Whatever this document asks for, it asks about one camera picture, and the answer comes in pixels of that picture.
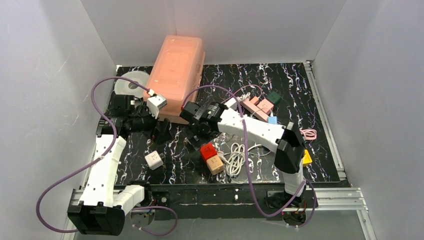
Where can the red cube socket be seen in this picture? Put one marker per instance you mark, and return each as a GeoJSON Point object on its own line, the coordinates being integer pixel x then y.
{"type": "Point", "coordinates": [207, 151]}

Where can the grey filament spool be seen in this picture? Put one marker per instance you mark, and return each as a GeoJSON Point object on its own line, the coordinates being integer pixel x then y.
{"type": "Point", "coordinates": [123, 87]}

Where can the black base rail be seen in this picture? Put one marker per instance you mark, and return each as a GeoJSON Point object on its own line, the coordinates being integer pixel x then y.
{"type": "Point", "coordinates": [224, 201]}

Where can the pink plastic storage box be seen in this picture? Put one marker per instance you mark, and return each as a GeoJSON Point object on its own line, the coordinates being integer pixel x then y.
{"type": "Point", "coordinates": [176, 72]}

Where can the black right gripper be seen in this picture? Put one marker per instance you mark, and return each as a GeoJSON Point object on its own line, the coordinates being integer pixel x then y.
{"type": "Point", "coordinates": [193, 139]}

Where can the yellow cube socket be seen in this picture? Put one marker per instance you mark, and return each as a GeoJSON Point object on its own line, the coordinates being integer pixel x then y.
{"type": "Point", "coordinates": [307, 159]}

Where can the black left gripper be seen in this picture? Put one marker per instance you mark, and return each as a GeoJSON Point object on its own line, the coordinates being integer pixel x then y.
{"type": "Point", "coordinates": [159, 127]}

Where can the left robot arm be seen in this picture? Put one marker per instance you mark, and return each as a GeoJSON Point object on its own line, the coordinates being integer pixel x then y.
{"type": "Point", "coordinates": [102, 208]}

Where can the tan cube socket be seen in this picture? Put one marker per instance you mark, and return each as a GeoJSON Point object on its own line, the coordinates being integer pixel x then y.
{"type": "Point", "coordinates": [215, 165]}

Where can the pink cube socket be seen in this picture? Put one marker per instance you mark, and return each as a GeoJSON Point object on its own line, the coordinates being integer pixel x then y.
{"type": "Point", "coordinates": [266, 106]}

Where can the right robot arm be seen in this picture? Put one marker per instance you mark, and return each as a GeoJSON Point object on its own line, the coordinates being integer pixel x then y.
{"type": "Point", "coordinates": [285, 141]}

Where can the white power strip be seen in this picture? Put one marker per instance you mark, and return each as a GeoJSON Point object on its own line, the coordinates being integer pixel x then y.
{"type": "Point", "coordinates": [232, 103]}

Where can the white cube socket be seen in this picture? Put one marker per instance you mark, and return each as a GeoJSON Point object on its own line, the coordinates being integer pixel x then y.
{"type": "Point", "coordinates": [154, 160]}

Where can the dark green cube socket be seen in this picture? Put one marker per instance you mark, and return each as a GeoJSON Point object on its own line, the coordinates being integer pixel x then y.
{"type": "Point", "coordinates": [274, 98]}

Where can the light blue plug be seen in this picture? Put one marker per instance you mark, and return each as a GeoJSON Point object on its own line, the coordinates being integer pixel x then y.
{"type": "Point", "coordinates": [272, 120]}

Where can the aluminium frame rail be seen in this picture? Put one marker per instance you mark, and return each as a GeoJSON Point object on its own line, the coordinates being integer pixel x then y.
{"type": "Point", "coordinates": [339, 198]}

